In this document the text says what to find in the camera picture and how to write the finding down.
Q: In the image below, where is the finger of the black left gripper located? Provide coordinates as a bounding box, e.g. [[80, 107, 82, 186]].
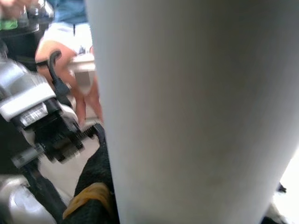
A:
[[22, 162, 69, 224]]

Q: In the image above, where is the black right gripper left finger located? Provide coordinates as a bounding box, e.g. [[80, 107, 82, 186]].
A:
[[62, 123, 119, 224]]

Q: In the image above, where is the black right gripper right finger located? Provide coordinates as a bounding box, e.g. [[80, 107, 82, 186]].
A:
[[263, 182, 289, 224]]

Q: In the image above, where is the white plastic table leg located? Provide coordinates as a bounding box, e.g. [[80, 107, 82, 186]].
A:
[[85, 0, 299, 224]]

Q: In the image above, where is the person in blue shirt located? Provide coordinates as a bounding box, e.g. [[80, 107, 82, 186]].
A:
[[35, 0, 105, 126]]

